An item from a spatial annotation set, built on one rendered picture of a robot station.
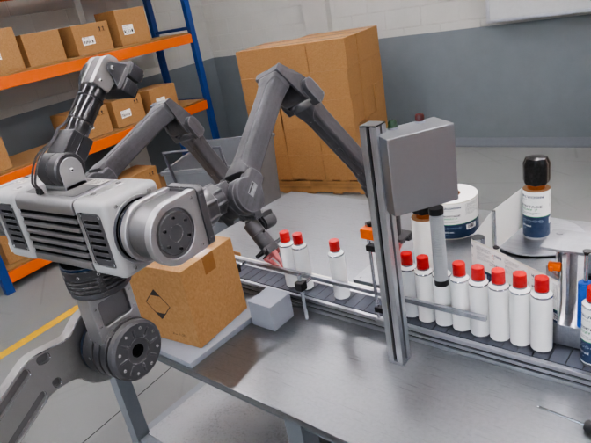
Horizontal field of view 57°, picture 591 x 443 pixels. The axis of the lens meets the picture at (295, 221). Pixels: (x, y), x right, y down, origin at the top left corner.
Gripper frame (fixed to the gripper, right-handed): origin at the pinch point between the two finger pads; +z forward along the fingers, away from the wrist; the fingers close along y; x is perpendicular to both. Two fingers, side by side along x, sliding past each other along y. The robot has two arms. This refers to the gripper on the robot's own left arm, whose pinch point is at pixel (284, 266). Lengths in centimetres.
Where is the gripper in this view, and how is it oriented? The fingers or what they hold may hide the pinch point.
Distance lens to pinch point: 191.8
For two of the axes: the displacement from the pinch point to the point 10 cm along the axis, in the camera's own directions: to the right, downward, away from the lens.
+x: -4.9, 4.8, 7.3
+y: 6.2, -4.1, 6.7
